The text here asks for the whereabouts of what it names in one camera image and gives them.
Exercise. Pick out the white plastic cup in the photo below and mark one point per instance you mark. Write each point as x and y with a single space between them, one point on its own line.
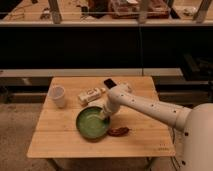
57 95

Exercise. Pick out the wooden table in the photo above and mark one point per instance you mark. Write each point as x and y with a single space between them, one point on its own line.
56 135

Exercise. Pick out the long wooden shelf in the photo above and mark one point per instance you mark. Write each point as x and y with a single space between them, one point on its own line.
108 12

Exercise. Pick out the green ceramic bowl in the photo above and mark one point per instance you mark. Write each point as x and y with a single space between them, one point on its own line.
90 125

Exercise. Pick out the black smartphone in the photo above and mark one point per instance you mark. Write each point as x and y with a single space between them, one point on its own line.
109 83

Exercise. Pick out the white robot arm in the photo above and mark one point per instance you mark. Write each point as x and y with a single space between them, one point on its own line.
196 124

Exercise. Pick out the dried red chili pepper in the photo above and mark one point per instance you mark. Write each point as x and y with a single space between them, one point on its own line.
118 132

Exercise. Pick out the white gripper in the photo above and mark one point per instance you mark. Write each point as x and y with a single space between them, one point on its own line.
107 110

